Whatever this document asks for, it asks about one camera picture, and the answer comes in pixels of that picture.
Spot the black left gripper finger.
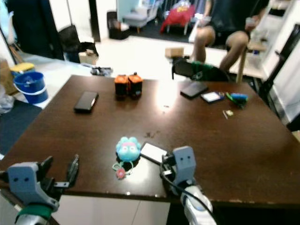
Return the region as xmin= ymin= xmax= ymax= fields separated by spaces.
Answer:
xmin=38 ymin=156 xmax=54 ymax=178
xmin=67 ymin=154 xmax=79 ymax=185

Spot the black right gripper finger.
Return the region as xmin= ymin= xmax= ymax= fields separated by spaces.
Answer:
xmin=139 ymin=153 xmax=164 ymax=165

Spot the turquoise plush keychain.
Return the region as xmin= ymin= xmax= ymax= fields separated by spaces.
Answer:
xmin=112 ymin=136 xmax=142 ymax=180

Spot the dark blue rug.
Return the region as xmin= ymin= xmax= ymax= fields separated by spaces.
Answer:
xmin=0 ymin=103 xmax=39 ymax=155

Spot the black smartphone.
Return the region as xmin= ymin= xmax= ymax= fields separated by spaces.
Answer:
xmin=74 ymin=91 xmax=99 ymax=113

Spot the clear plastic bag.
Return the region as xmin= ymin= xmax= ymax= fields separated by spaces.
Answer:
xmin=0 ymin=84 xmax=15 ymax=114

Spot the orange black battery pack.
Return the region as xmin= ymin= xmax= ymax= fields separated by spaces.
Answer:
xmin=127 ymin=72 xmax=143 ymax=98
xmin=114 ymin=74 xmax=129 ymax=99

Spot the black wallet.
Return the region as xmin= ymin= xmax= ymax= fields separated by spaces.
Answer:
xmin=180 ymin=82 xmax=209 ymax=99

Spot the small white screen device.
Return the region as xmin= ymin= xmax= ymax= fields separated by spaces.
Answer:
xmin=200 ymin=91 xmax=225 ymax=104

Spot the large brown cardboard box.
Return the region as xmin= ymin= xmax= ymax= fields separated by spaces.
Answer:
xmin=0 ymin=59 xmax=18 ymax=100

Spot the blue green hand tool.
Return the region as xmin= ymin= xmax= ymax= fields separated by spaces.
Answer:
xmin=225 ymin=92 xmax=248 ymax=109

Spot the black chair with green cloth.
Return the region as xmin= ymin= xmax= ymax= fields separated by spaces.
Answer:
xmin=171 ymin=57 xmax=231 ymax=83

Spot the black gadget on floor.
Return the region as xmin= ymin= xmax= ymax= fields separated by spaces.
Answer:
xmin=90 ymin=66 xmax=113 ymax=77

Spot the small brown cardboard box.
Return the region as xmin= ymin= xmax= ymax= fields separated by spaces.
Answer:
xmin=165 ymin=47 xmax=185 ymax=58

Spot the small beige carton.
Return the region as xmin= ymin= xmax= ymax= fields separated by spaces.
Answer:
xmin=79 ymin=50 xmax=98 ymax=66

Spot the wooden stool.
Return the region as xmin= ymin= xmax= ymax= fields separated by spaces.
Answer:
xmin=236 ymin=40 xmax=269 ymax=84

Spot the open black suitcase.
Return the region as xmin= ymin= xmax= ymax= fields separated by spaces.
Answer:
xmin=59 ymin=24 xmax=99 ymax=64

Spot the black storage bin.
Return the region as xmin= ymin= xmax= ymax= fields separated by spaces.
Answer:
xmin=106 ymin=10 xmax=129 ymax=40

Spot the grey armchair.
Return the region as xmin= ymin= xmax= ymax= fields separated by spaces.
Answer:
xmin=123 ymin=4 xmax=158 ymax=33

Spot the black metal stand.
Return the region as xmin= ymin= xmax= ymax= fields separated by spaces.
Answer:
xmin=258 ymin=23 xmax=300 ymax=101

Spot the dark navy door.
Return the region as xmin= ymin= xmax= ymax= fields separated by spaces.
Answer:
xmin=6 ymin=0 xmax=64 ymax=60

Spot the red cloth on rack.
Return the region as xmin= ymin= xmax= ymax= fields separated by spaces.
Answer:
xmin=159 ymin=2 xmax=195 ymax=34

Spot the seated person in black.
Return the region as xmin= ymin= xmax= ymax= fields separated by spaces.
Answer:
xmin=190 ymin=0 xmax=270 ymax=72

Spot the white shelf unit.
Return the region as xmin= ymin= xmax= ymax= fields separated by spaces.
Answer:
xmin=248 ymin=0 xmax=300 ymax=80

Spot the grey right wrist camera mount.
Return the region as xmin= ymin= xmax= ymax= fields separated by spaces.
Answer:
xmin=171 ymin=146 xmax=196 ymax=184

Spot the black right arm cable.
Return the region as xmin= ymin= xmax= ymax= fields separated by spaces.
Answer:
xmin=162 ymin=162 xmax=216 ymax=221

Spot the black door frame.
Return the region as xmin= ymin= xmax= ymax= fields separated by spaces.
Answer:
xmin=88 ymin=0 xmax=102 ymax=43

